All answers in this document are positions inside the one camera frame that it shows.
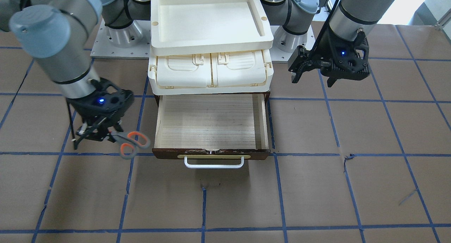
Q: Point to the orange grey scissors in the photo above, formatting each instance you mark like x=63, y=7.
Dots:
x=132, y=142

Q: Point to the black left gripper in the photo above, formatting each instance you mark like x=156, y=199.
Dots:
x=325, y=49

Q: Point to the cream plastic storage box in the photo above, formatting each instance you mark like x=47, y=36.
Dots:
x=213, y=73

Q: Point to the white drawer handle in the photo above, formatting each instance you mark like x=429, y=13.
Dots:
x=193, y=163

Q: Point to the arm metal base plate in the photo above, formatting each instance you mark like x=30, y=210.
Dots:
x=285, y=44
x=102, y=49

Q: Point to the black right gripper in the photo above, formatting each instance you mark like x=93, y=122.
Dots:
x=92, y=129

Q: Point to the light wooden drawer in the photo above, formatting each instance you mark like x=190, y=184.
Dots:
x=227, y=126

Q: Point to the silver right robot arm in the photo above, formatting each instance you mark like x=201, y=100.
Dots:
x=54, y=32

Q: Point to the cream plastic tray lid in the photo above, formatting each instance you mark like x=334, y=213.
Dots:
x=183, y=27

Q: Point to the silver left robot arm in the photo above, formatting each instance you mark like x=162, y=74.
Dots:
x=345, y=18

